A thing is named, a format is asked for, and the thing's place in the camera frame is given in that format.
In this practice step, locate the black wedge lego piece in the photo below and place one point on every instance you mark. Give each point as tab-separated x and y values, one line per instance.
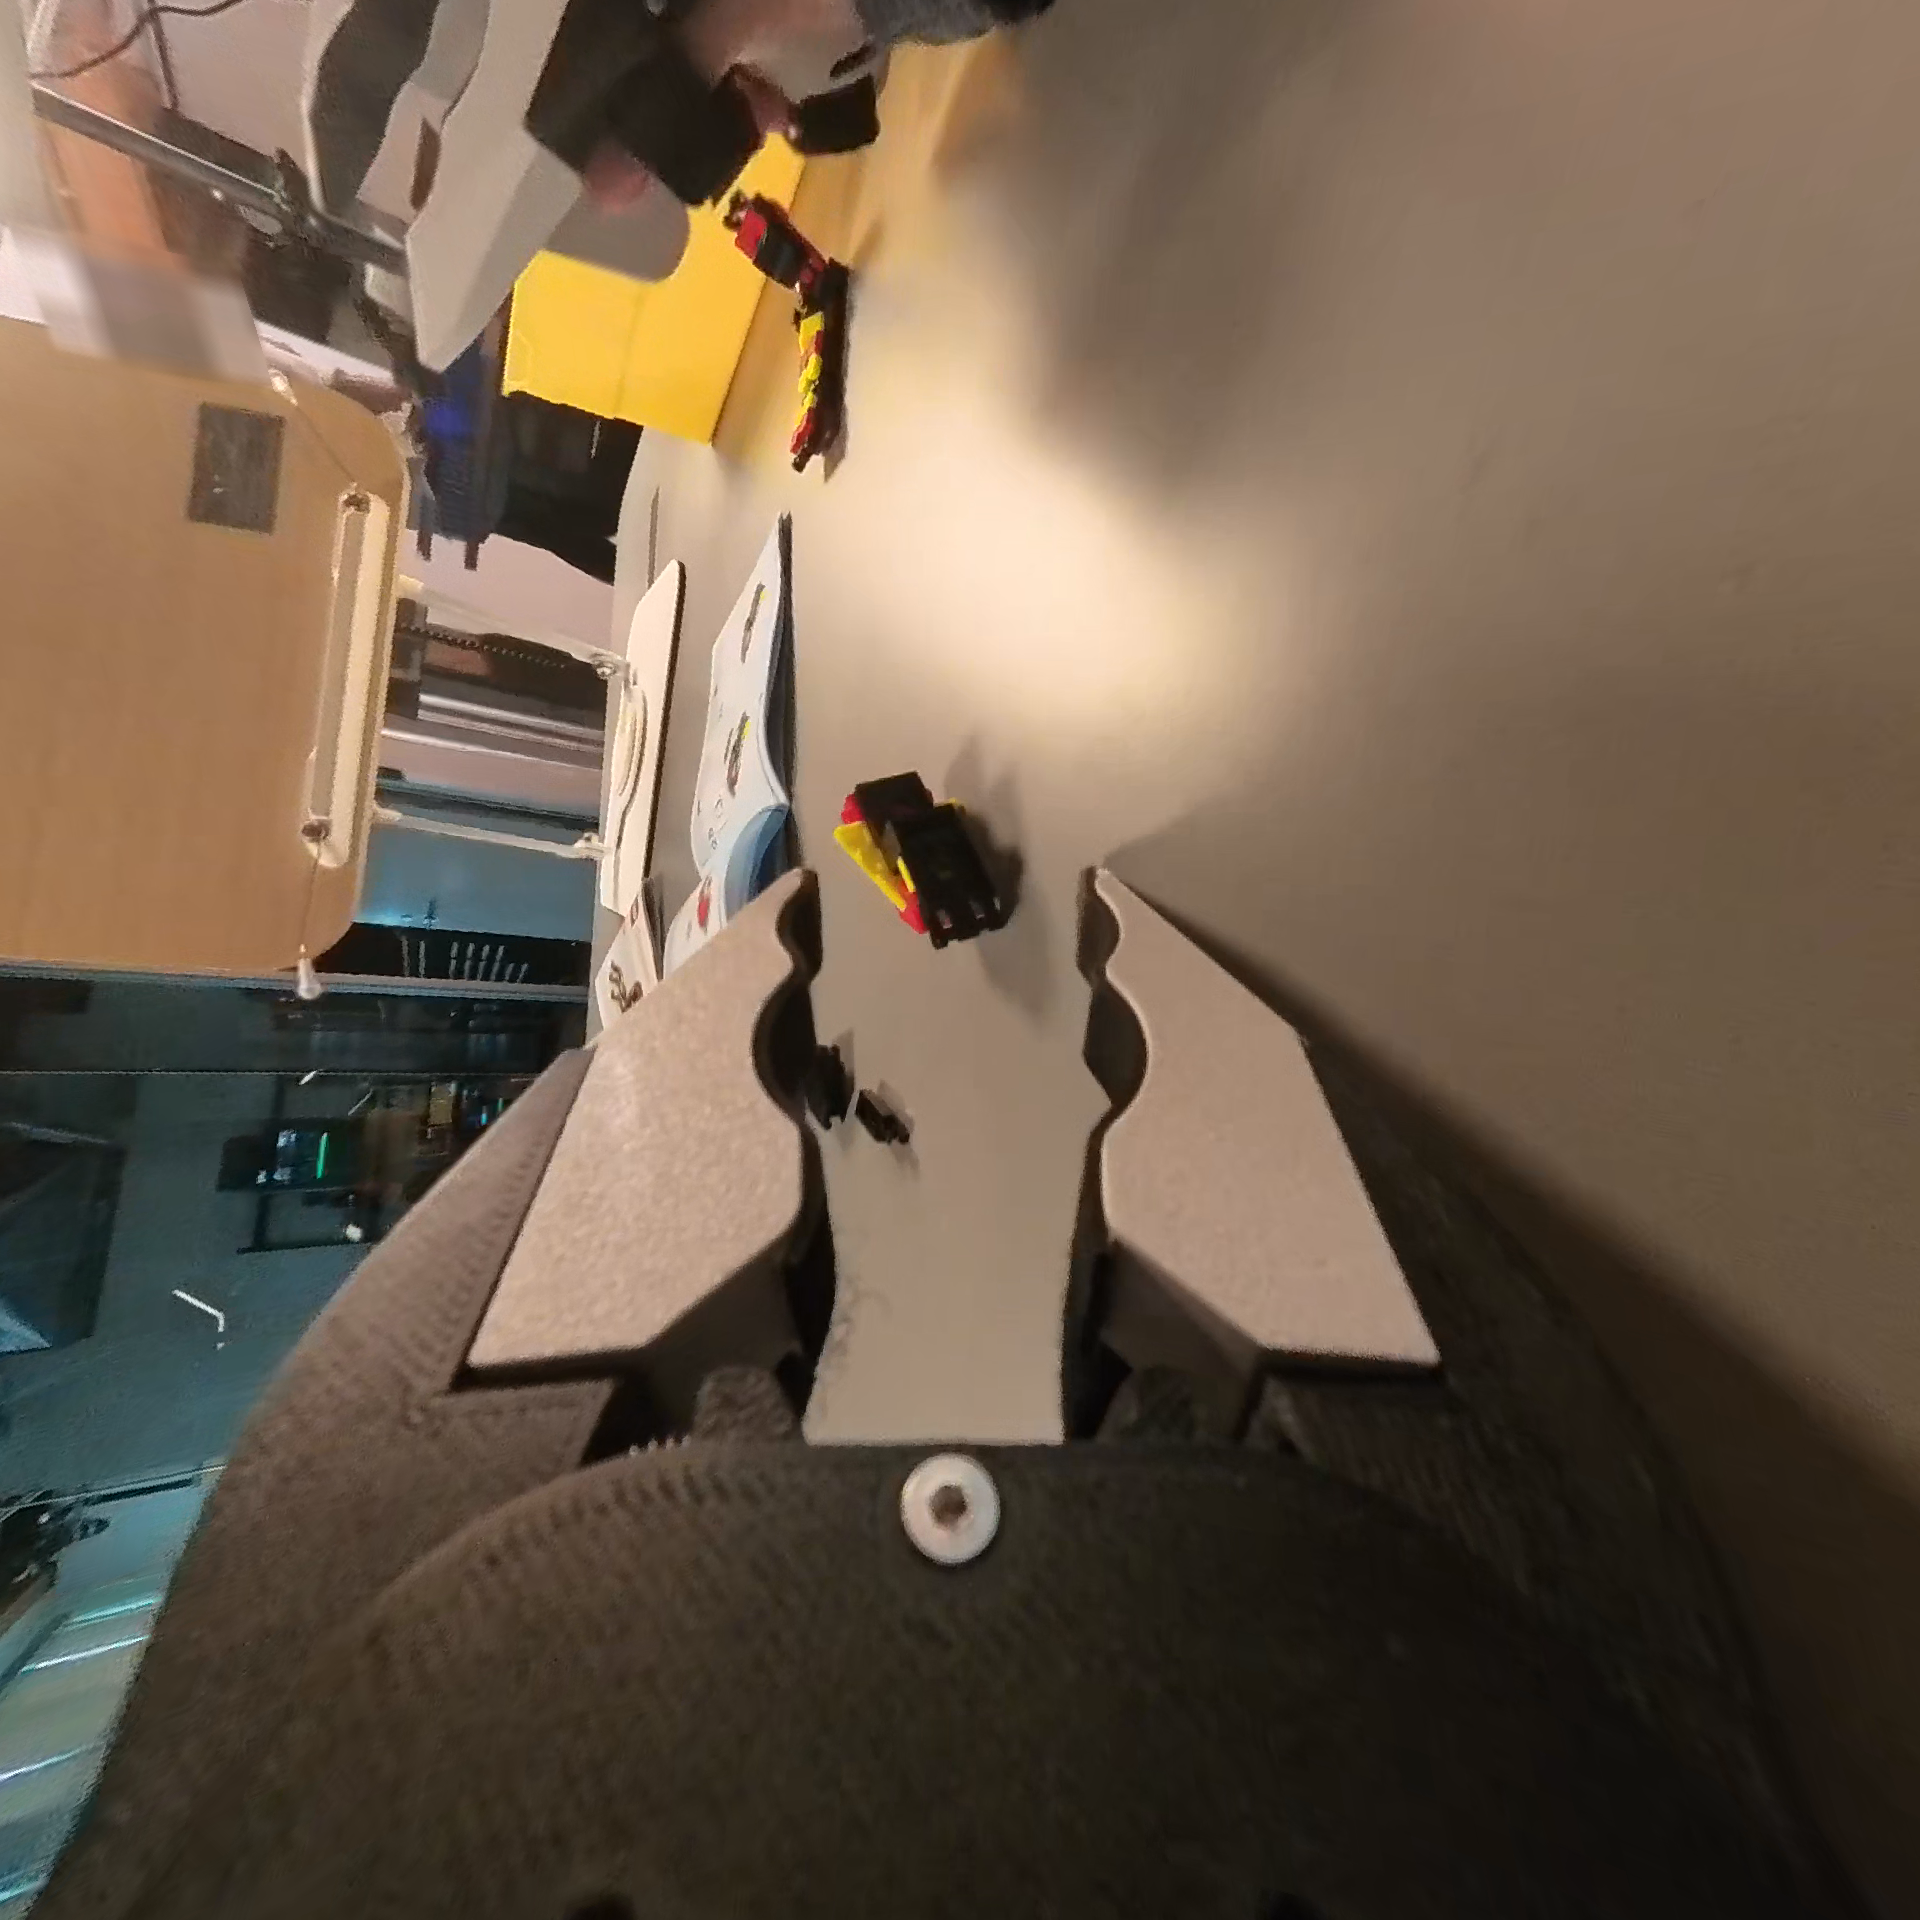
820	1081

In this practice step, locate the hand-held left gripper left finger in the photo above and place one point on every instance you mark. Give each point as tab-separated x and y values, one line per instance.
644	1199

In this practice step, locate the lego instruction booklet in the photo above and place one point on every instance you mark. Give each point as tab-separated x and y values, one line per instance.
620	985
742	707

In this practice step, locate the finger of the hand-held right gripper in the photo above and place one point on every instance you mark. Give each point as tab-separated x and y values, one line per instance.
481	225
335	90

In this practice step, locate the red yellow lego body assembly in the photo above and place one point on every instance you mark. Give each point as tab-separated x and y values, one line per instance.
946	871

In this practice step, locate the person's right hand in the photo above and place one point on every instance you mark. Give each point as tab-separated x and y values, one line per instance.
780	42

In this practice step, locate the yellow plastic bin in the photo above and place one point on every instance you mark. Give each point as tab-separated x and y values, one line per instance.
597	344

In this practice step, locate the closed lego instruction booklet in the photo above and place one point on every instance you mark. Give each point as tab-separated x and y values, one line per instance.
620	985

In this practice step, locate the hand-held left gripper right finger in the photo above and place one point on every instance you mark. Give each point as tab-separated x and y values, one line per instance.
1260	1199

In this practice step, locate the long red yellow lego assembly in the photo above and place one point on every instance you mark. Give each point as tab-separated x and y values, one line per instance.
817	344

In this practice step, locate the black clip lego piece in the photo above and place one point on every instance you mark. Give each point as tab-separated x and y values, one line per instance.
886	1118

